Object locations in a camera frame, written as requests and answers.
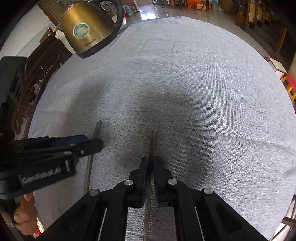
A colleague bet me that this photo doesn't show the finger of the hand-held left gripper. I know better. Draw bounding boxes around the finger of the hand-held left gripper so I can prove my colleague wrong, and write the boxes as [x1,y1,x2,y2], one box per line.
[23,135,89,150]
[61,139,104,158]

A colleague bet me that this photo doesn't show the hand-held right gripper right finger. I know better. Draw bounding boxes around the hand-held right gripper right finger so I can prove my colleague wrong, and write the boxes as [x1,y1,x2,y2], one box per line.
[153,156,269,241]

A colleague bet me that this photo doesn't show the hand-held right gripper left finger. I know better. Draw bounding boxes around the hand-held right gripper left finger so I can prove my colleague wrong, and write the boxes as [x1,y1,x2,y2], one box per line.
[38,157,148,241]

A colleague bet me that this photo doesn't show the dark wooden chopstick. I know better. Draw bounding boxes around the dark wooden chopstick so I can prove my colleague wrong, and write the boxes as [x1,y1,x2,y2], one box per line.
[144,131,156,241]
[83,120,102,194]

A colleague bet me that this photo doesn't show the person's left hand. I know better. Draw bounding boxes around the person's left hand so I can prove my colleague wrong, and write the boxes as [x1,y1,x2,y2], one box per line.
[13,192,39,236]

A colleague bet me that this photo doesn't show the carved dark wooden chair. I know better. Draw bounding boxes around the carved dark wooden chair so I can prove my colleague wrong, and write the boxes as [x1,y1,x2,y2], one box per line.
[13,27,73,140]

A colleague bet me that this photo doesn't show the grey tablecloth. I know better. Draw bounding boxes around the grey tablecloth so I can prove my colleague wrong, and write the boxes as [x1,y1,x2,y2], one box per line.
[28,16,296,241]

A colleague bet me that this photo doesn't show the brass electric kettle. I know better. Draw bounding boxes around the brass electric kettle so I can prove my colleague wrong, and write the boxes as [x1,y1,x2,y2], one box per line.
[55,0,124,59]

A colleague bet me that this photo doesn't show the red and yellow stool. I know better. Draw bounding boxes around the red and yellow stool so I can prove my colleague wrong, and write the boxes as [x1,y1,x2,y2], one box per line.
[280,74,296,101]

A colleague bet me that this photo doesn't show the white square stool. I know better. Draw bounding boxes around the white square stool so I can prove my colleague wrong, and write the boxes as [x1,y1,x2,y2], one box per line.
[268,57,288,78]

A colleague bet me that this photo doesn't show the orange cardboard box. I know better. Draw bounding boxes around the orange cardboard box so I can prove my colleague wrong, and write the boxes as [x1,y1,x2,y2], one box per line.
[187,0,208,11]

